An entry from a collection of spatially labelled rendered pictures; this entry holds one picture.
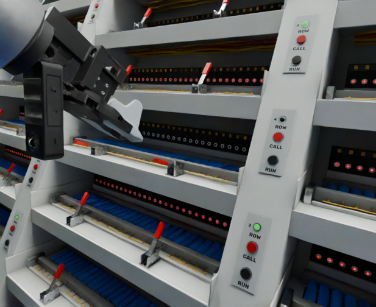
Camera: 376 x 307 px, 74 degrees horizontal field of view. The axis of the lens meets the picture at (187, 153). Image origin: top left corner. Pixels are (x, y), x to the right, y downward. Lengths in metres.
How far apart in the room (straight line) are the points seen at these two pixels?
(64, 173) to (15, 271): 0.31
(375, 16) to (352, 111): 0.18
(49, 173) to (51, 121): 0.56
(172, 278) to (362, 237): 0.33
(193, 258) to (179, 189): 0.15
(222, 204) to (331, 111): 0.25
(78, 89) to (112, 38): 0.56
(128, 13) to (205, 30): 0.47
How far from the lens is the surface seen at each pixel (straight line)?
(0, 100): 1.55
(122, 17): 1.06
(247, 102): 0.52
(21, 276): 0.93
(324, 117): 0.49
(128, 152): 0.69
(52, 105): 0.33
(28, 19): 0.30
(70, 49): 0.35
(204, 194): 0.50
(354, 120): 0.49
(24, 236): 0.92
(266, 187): 0.46
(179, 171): 0.55
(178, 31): 0.72
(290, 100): 0.50
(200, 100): 0.57
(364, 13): 0.59
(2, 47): 0.30
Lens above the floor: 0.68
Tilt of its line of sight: 8 degrees up
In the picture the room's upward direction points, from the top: 16 degrees clockwise
